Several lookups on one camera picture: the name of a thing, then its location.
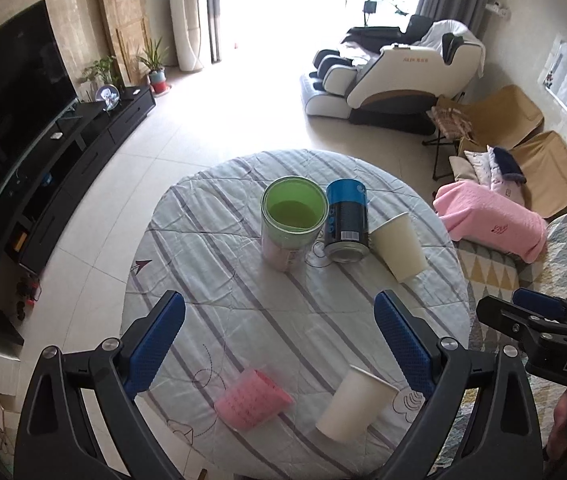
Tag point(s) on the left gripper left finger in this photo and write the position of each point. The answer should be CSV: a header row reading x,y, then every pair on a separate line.
x,y
55,436

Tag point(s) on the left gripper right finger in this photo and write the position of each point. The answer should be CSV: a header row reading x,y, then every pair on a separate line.
x,y
502,439

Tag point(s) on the green and pink plastic cup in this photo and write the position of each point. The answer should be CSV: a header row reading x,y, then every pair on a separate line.
x,y
294,210

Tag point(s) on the white paper cup near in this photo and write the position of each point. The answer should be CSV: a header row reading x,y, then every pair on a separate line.
x,y
359,400

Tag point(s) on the white paper cup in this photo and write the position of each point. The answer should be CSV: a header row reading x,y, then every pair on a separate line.
x,y
359,400
397,243

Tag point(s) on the white paper cup far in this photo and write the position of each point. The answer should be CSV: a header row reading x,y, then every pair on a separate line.
x,y
397,243

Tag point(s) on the right hand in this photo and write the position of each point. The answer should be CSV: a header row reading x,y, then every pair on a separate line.
x,y
557,441

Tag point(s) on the pink towel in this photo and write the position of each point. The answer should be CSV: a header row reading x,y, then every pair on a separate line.
x,y
470,211

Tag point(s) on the dark blue cloth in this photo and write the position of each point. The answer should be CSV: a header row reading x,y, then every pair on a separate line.
x,y
508,166

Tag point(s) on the white printed pillow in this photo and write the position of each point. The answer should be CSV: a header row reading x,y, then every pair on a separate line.
x,y
483,169

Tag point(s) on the tan folding chair far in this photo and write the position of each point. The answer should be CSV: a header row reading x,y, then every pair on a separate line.
x,y
505,118

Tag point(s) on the striped grey table cloth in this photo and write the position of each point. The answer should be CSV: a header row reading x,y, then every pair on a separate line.
x,y
303,328

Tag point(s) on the blue and black tin can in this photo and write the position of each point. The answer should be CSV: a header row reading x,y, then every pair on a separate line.
x,y
346,233

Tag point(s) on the plaid cloth on chair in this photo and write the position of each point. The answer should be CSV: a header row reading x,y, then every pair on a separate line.
x,y
452,123

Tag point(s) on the white massage chair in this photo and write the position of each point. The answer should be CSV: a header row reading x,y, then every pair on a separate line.
x,y
390,77

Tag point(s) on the black tv cabinet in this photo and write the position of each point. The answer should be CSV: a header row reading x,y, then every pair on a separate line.
x,y
40,192

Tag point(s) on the crystal ball ornament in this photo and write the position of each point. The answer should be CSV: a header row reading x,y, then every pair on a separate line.
x,y
108,96

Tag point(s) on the black television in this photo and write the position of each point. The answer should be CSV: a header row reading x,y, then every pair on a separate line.
x,y
34,86

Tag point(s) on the green plant on cabinet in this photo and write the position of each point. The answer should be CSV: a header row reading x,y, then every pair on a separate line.
x,y
101,72

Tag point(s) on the potted plant red pot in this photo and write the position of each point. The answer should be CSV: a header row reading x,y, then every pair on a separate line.
x,y
153,56

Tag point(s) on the white standing air conditioner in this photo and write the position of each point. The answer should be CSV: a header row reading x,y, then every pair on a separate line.
x,y
187,32

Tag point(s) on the left grey curtain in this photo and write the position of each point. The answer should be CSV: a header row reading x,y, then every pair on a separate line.
x,y
213,16

